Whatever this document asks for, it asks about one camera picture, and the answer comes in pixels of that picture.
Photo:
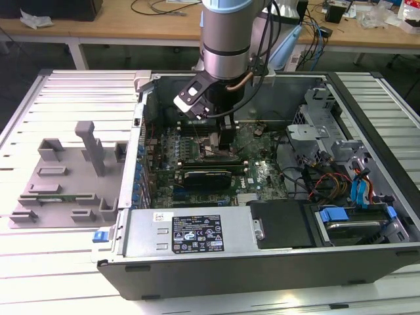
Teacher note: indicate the small black cube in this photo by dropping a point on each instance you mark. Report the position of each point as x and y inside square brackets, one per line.
[334, 14]

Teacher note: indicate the black RAM slot bank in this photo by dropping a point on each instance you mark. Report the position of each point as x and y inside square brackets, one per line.
[210, 163]
[188, 129]

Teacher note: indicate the wooden desk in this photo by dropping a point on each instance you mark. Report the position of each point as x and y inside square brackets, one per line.
[115, 28]

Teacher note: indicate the green motherboard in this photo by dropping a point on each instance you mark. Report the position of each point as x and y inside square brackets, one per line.
[259, 154]

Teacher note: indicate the silver chipset heat sink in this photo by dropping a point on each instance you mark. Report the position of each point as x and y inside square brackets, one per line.
[247, 199]

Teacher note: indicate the thin metal locking lever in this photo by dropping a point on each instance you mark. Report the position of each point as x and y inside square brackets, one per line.
[196, 131]

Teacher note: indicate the large black box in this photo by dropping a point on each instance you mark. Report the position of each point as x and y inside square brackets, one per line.
[49, 8]

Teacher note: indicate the metal drive cage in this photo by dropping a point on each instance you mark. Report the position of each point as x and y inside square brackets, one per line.
[305, 134]

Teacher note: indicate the CPU socket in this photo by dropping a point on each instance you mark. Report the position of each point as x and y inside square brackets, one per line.
[206, 152]

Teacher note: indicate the black power adapter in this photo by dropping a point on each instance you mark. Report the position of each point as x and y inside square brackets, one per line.
[326, 31]

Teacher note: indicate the black plastic drive shroud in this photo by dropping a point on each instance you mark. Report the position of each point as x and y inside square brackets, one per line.
[282, 223]

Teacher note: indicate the open black PC case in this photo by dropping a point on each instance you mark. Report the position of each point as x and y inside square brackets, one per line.
[229, 275]

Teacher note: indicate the red white bag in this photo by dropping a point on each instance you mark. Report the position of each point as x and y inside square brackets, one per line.
[410, 13]

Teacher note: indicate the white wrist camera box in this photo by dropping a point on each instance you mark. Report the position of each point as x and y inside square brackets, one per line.
[188, 98]

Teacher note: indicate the clear plastic bags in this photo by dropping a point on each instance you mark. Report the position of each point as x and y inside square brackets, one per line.
[377, 16]

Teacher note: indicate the blue case latch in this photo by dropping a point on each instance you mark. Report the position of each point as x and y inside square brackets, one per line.
[100, 237]

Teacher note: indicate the grey power supply with label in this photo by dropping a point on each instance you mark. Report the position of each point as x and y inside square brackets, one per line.
[147, 233]

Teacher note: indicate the silver CPU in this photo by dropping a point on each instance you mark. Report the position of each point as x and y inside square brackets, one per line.
[215, 140]

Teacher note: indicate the grey parts rack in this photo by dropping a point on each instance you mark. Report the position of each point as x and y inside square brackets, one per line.
[75, 183]

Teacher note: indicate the white crumpled plastic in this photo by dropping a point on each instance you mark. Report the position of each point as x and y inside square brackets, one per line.
[34, 21]

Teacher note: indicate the coin battery holder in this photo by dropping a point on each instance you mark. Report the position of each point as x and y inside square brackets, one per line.
[259, 130]

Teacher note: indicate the white box with barcode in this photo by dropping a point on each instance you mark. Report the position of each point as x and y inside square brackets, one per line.
[294, 60]

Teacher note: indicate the black graphics card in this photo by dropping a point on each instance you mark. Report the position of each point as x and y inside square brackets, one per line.
[206, 180]

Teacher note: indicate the green RAM stick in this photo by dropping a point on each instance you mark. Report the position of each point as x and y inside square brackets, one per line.
[65, 198]

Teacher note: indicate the hard disk in blue carrier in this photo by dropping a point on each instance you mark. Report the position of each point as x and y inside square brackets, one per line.
[354, 229]

